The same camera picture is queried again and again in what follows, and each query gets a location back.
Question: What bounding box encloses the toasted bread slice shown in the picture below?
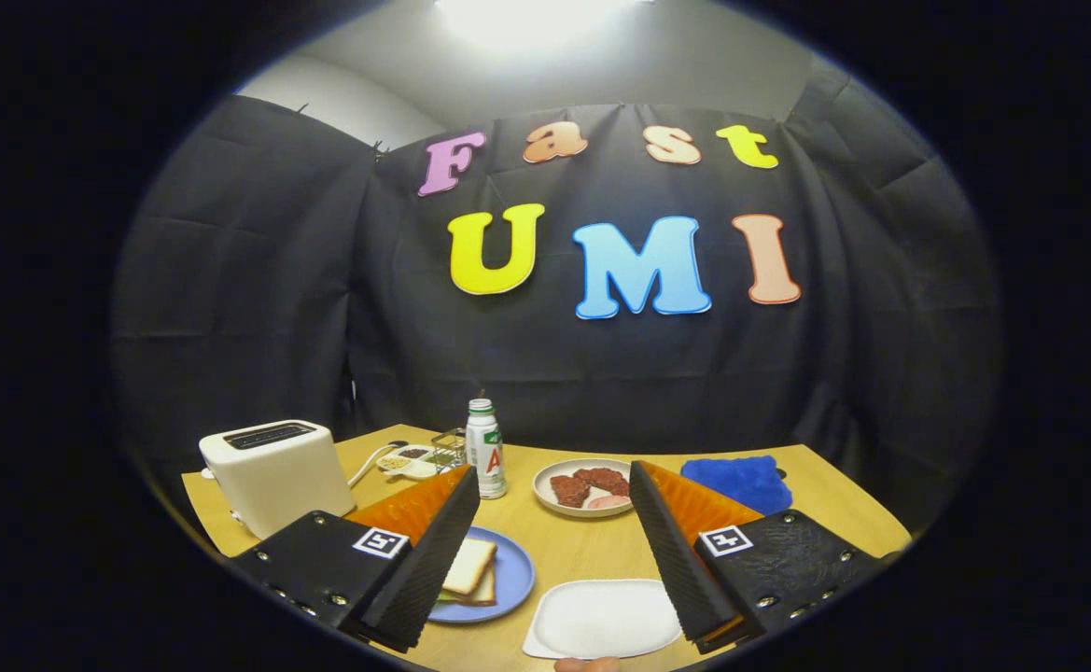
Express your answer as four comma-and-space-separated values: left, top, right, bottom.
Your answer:
441, 538, 498, 596

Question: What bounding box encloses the brown meat slice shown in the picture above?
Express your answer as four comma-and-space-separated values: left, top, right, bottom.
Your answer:
574, 467, 631, 497
550, 474, 592, 509

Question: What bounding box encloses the blue round plate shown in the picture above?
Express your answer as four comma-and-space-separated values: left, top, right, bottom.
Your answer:
426, 526, 537, 624

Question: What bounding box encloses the white drink bottle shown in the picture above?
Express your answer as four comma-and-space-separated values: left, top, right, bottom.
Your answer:
465, 399, 508, 500

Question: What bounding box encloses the white toaster cable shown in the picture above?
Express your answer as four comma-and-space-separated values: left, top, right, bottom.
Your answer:
347, 440, 409, 488

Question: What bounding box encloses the beige round plate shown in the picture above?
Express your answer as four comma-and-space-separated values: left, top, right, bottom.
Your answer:
533, 457, 639, 519

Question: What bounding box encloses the white bread slice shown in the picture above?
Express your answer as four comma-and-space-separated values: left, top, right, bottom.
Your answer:
438, 565, 499, 608

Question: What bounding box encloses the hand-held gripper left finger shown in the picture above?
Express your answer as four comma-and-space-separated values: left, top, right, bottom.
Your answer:
228, 465, 483, 656

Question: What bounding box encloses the metal wire holder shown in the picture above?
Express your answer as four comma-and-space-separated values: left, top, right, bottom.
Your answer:
430, 427, 468, 470

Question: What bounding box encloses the white square plate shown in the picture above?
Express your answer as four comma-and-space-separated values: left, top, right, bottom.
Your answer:
522, 579, 684, 661

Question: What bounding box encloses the white compartment condiment dish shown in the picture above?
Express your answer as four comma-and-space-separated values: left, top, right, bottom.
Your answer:
375, 444, 441, 481

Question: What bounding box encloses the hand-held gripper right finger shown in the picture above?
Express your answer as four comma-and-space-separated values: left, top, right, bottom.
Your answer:
628, 460, 884, 654

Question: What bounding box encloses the white toaster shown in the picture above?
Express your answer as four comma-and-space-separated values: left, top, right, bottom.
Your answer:
199, 419, 357, 540

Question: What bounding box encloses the blue folded towel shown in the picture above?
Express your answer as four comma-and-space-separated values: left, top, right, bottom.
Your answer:
680, 455, 793, 517

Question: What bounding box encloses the black backdrop cloth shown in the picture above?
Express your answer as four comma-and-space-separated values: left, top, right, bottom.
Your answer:
111, 56, 1003, 542

